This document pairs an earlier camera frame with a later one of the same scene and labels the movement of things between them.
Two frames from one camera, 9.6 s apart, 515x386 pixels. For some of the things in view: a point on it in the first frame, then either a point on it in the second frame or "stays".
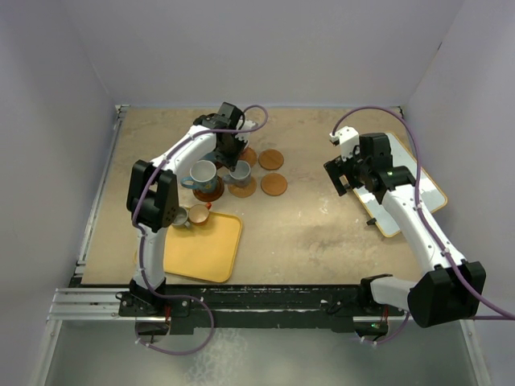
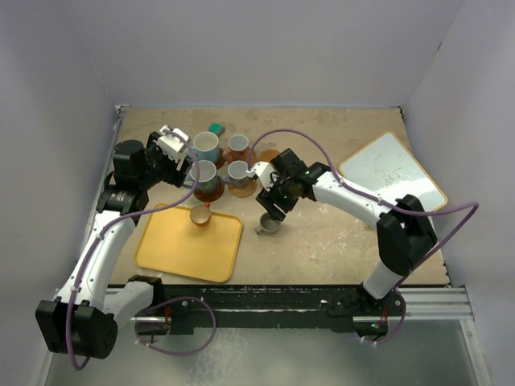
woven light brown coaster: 243,191 stays
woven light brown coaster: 249,155 stays
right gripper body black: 354,169 to 279,193
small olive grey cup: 180,218 to 268,225
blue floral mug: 203,177 stays
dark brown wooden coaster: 210,196 stays
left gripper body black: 228,155 to 161,166
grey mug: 241,176 stays
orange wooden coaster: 270,159 stays
